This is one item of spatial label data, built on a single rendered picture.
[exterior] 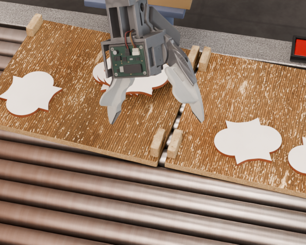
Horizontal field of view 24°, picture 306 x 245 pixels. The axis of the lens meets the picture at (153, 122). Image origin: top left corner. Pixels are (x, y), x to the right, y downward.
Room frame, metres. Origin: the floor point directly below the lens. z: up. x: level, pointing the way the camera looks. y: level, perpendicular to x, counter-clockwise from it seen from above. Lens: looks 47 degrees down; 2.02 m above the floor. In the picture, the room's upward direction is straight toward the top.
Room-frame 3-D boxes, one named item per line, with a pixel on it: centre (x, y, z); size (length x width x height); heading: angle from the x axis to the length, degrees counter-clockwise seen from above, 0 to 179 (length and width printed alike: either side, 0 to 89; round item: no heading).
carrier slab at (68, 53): (1.13, 0.14, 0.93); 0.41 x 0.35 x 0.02; 73
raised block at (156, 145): (0.95, -0.01, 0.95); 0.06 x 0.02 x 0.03; 163
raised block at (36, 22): (1.32, 0.28, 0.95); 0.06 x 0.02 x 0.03; 163
